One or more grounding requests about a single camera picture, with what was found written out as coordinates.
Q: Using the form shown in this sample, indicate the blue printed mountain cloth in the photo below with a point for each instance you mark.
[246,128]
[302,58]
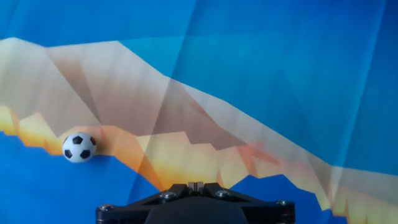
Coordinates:
[248,77]

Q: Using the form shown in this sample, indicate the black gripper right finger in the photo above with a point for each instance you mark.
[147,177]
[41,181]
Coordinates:
[258,207]

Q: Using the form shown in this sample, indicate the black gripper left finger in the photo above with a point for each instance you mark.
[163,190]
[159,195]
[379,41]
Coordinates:
[136,207]

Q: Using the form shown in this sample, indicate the small black white soccer ball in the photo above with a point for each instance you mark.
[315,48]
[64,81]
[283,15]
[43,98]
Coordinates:
[79,147]

